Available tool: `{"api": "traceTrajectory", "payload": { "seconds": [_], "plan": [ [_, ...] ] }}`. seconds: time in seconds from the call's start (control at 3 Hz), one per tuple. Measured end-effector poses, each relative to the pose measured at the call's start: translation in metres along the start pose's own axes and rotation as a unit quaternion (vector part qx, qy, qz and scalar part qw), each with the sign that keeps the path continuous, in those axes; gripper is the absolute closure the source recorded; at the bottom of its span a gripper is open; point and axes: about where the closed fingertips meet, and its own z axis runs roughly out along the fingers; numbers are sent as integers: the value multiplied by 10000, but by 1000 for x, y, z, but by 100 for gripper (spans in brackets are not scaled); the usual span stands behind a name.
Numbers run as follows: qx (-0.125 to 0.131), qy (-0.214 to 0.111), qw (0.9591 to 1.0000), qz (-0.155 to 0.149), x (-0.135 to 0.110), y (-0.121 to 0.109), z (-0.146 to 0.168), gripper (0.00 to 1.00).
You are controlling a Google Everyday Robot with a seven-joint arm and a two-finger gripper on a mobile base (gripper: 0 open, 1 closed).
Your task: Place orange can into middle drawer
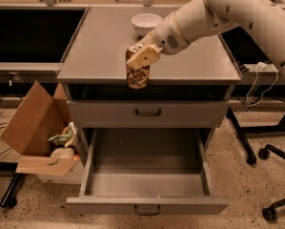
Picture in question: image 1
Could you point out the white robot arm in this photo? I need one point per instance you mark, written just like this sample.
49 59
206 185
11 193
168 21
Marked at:
261 19

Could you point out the black caster wheel leg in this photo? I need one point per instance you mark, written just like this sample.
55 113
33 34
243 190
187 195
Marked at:
270 213

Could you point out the brown cardboard box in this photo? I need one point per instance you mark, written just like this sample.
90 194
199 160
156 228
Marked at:
38 117

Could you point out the orange soda can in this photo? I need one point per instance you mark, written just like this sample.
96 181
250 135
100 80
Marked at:
136 79

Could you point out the crumpled wrapper trash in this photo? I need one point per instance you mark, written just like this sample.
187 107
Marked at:
65 139

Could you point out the black table stand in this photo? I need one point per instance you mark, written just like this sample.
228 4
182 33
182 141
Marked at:
242 133

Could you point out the white ceramic bowl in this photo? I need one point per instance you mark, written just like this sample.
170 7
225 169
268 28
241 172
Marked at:
143 23

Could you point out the closed grey upper drawer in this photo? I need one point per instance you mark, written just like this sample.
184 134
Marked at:
147 114

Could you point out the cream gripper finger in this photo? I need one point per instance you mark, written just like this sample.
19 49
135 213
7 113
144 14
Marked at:
147 40
144 57

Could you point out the black left stand foot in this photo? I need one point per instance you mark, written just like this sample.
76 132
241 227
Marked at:
9 199

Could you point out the grey drawer cabinet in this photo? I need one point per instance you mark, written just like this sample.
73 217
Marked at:
188 90

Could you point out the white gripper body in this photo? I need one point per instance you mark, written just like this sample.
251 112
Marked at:
168 35

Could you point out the black chair base leg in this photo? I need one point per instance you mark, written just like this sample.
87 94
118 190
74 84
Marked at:
264 153

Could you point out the open grey lower drawer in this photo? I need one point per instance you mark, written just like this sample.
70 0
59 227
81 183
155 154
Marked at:
147 172

